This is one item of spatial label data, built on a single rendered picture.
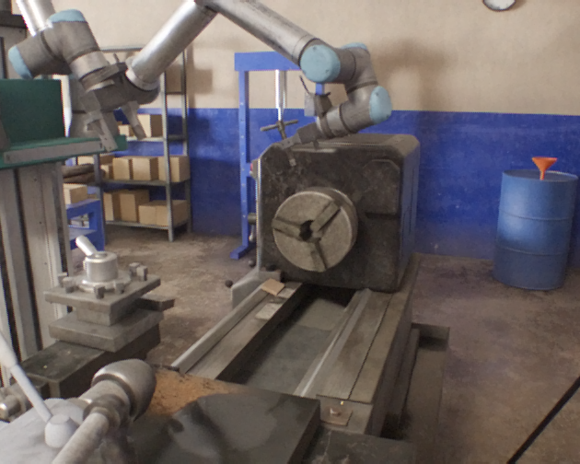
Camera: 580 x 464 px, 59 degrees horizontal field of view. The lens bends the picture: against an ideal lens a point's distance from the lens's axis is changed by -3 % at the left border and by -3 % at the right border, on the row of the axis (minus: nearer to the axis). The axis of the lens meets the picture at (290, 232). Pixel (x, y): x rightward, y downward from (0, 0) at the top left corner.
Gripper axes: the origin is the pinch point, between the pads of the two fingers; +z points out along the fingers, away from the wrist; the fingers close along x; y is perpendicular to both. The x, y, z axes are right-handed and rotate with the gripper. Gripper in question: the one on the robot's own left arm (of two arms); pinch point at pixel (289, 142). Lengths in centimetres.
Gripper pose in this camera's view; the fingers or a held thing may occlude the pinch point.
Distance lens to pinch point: 162.4
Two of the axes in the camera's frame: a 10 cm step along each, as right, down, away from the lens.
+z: -7.5, 2.1, 6.2
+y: 3.5, 9.3, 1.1
